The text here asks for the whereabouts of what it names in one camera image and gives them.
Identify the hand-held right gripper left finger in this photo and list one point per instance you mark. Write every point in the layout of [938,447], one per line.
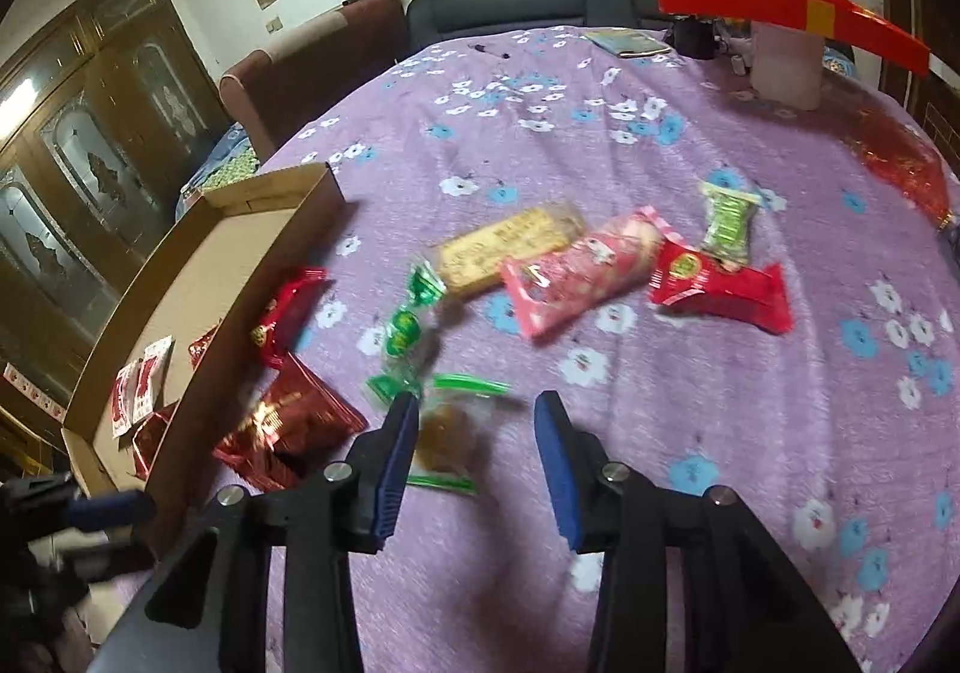
[397,470]

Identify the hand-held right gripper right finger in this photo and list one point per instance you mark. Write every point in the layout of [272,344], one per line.
[559,470]

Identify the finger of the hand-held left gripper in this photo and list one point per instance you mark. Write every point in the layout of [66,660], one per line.
[112,509]
[105,560]

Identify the clear packet with green stripes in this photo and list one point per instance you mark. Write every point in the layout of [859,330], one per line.
[450,429]

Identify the large dark red foil packet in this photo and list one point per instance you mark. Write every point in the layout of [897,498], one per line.
[292,422]

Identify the green candy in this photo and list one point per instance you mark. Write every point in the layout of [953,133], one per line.
[405,335]

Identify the red packet with green circle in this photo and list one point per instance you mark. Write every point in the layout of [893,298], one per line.
[720,290]
[289,317]

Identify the pink snack packet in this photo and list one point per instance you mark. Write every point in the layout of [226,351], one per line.
[577,275]

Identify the yellow biscuit packet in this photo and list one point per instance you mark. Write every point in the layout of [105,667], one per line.
[502,249]

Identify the shallow cardboard box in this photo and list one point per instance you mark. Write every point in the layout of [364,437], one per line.
[210,253]

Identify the green clear snack packet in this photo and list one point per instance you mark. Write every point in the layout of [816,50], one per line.
[729,227]

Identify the white red sachet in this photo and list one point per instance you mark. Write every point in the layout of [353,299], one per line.
[156,377]
[127,399]

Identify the small red snack packet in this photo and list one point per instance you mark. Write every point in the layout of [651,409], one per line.
[206,344]

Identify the purple floral sheet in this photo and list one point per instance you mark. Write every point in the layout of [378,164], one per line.
[600,141]

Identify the blue green floral cushion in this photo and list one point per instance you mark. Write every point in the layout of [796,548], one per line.
[225,167]

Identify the wooden glass-door cabinet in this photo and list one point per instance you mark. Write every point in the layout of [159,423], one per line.
[97,141]

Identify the brown armchair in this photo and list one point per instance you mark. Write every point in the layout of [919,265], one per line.
[315,58]

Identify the colourful booklet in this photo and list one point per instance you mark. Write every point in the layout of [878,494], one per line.
[626,43]

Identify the black container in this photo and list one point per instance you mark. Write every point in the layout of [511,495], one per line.
[694,39]

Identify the pale pink cylinder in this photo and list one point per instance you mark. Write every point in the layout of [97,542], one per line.
[786,69]

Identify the red foil bag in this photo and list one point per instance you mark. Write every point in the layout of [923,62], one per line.
[900,159]

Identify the blue patterned bag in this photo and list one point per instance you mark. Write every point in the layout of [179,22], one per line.
[838,60]

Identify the long red box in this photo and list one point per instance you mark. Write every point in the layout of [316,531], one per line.
[757,2]

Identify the wall socket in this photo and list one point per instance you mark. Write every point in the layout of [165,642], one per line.
[275,24]

